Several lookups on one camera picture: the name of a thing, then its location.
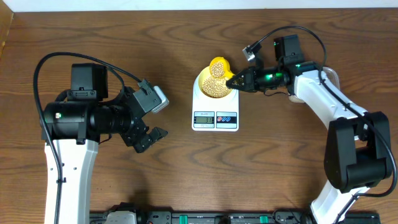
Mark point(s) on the soybeans in yellow scoop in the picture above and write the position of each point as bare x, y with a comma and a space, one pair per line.
217, 69

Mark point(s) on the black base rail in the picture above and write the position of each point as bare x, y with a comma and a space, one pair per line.
131, 213

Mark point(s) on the clear plastic container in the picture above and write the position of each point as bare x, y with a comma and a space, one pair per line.
332, 76

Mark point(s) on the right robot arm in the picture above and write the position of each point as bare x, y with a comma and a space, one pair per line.
358, 160

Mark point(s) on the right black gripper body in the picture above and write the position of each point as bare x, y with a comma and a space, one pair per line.
265, 78

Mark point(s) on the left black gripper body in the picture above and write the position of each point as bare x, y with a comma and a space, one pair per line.
138, 127

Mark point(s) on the white digital kitchen scale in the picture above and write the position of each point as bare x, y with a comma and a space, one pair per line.
214, 114

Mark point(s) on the yellow plastic bowl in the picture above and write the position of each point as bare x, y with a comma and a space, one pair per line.
205, 73

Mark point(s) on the soybeans in yellow bowl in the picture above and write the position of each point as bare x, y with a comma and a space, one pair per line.
215, 87

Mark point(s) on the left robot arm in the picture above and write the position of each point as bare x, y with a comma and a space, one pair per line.
76, 120

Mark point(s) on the yellow measuring scoop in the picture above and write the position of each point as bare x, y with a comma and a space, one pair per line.
227, 70

